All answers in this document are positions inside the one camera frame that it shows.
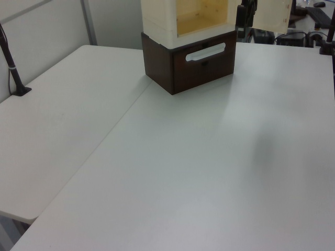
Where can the black camera stand pole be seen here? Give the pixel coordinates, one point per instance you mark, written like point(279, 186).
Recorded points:
point(11, 65)
point(329, 36)

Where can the cream plastic cabinet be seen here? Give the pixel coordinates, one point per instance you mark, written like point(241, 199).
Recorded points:
point(157, 21)

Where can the black computer mouse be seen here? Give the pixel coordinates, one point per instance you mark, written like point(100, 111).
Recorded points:
point(318, 4)

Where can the black computer keyboard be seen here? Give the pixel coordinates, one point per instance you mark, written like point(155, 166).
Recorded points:
point(319, 17)

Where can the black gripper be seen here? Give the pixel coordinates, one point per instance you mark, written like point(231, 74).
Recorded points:
point(248, 3)

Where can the cream cabinet door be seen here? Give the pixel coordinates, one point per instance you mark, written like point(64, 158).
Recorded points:
point(272, 13)

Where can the dark brown drawer box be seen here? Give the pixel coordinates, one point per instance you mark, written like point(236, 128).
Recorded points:
point(157, 60)

